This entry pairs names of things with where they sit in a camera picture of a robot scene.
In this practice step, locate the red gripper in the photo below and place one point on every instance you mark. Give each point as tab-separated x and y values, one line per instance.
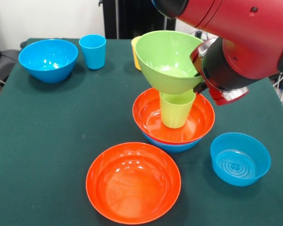
197	60

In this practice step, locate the lime green cup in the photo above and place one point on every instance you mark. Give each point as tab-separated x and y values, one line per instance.
175	113

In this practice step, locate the orange bowl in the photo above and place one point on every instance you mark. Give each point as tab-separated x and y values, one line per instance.
202	124
132	188

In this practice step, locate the green bowl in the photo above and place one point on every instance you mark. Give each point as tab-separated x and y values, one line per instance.
165	54

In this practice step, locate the yellow cup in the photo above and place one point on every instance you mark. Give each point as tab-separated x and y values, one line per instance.
135	58

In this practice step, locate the large blue bowl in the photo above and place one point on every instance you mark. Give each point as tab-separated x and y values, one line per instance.
48	56
177	147

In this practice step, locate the small blue bowl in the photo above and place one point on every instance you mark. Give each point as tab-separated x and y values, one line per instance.
240	162

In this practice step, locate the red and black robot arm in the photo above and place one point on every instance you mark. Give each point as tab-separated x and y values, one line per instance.
245	35

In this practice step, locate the light blue cup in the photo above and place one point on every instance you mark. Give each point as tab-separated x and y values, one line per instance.
93	56

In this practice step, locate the dark green tablecloth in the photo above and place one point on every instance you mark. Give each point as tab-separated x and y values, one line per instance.
61	117

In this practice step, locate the black office chair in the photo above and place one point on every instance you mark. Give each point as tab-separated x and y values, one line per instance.
4	61

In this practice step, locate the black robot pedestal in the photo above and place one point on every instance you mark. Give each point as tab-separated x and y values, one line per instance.
132	18

